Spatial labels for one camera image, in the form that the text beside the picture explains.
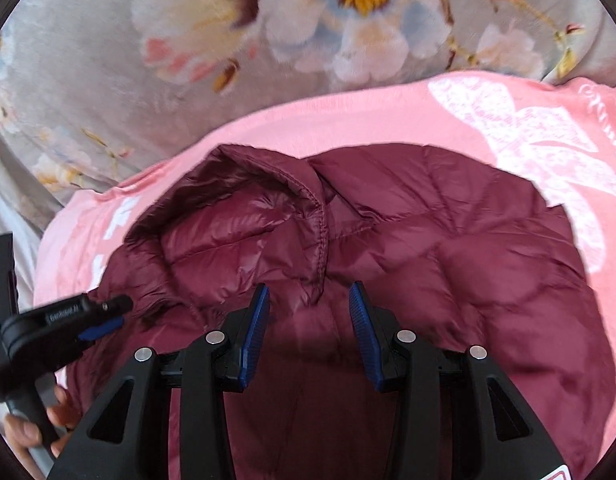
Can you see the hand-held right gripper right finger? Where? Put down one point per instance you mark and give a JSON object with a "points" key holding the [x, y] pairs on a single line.
{"points": [[364, 327]]}

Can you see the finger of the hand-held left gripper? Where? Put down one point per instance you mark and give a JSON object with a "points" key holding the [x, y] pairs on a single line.
{"points": [[100, 330], [110, 306]]}

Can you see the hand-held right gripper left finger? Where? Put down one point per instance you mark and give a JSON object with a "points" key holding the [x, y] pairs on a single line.
{"points": [[254, 327]]}

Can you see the maroon quilted puffer jacket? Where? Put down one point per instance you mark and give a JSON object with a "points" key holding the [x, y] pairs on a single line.
{"points": [[462, 270]]}

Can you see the person's left hand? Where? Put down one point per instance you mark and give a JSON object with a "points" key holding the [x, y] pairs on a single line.
{"points": [[60, 412]]}

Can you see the silver satin sheet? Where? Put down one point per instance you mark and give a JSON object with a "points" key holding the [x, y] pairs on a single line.
{"points": [[15, 230]]}

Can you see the pink fleece blanket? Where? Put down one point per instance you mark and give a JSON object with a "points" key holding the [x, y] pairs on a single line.
{"points": [[387, 115]]}

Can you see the grey floral blanket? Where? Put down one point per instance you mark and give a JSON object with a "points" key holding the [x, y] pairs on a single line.
{"points": [[88, 60]]}

